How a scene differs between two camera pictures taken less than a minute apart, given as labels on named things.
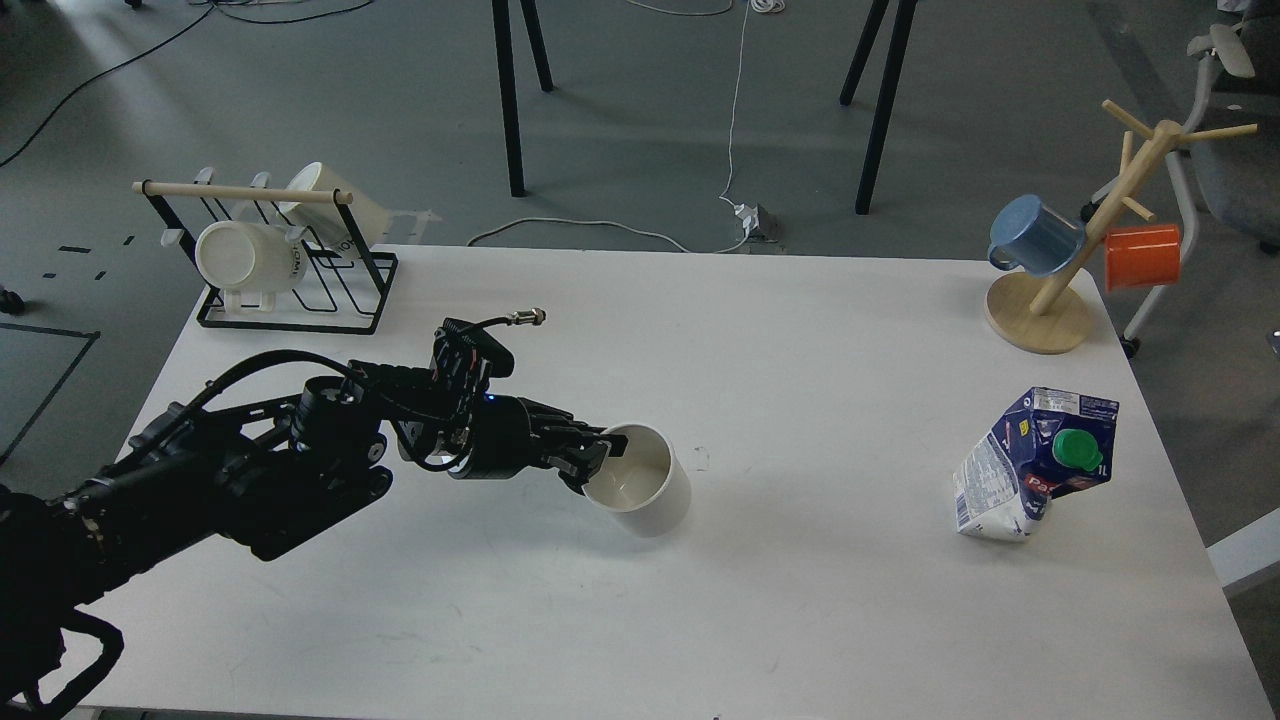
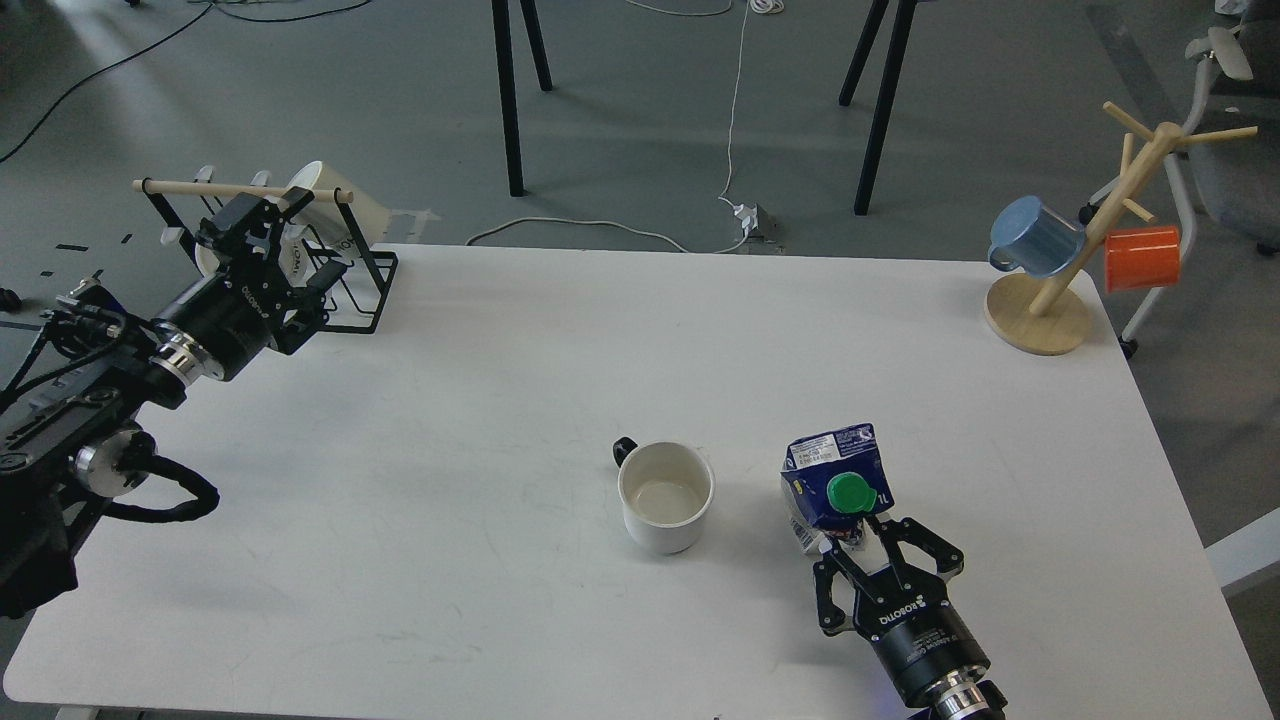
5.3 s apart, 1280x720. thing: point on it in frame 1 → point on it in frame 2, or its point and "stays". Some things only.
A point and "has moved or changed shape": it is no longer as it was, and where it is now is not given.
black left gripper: (474, 434) → (248, 309)
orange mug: (1142, 256) stays
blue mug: (1026, 233) stays
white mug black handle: (647, 490) has moved or changed shape
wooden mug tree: (1046, 313) stays
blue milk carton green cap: (1047, 444) → (830, 482)
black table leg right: (885, 104) stays
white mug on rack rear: (359, 222) stays
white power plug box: (749, 216) stays
